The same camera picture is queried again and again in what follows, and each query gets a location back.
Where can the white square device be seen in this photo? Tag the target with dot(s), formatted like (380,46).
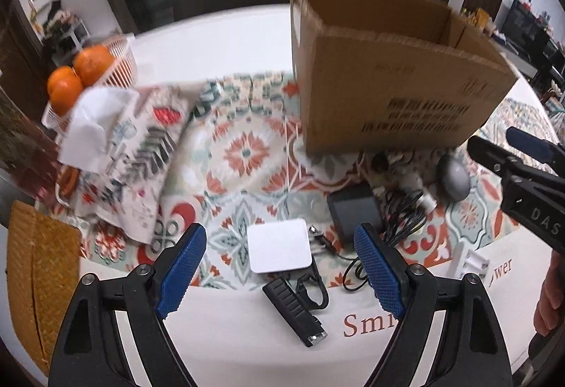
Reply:
(278,248)

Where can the brown cardboard box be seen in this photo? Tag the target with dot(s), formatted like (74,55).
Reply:
(388,77)

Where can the patterned fabric tissue cover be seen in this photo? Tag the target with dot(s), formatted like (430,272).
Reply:
(141,157)

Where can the floral patterned table mat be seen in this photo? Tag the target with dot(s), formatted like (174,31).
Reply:
(247,153)

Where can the white storage rack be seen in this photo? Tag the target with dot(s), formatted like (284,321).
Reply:
(66,36)

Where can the person's right hand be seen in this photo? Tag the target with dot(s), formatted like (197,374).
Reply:
(551,294)

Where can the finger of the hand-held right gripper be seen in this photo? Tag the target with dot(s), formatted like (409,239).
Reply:
(529,146)
(494,159)

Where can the dark red translucent container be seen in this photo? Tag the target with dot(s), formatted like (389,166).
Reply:
(22,130)

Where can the white plastic fruit basket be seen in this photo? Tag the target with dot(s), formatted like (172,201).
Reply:
(117,69)

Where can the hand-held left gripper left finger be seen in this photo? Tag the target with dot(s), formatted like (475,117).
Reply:
(183,267)

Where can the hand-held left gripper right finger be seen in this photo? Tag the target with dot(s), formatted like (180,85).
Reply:
(375,267)

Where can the white tissue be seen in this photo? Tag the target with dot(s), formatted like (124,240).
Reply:
(95,126)

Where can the black power adapter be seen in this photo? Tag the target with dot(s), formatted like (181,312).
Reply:
(353,210)

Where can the white plug adapter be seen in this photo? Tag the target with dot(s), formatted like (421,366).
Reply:
(417,190)

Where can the pile of oranges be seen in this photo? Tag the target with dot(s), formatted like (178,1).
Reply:
(77,75)

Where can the white battery charger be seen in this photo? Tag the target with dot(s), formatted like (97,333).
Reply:
(474,265)

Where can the grey computer mouse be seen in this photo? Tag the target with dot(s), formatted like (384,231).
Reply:
(452,177)

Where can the woven straw placemat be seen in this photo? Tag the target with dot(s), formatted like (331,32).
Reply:
(42,281)

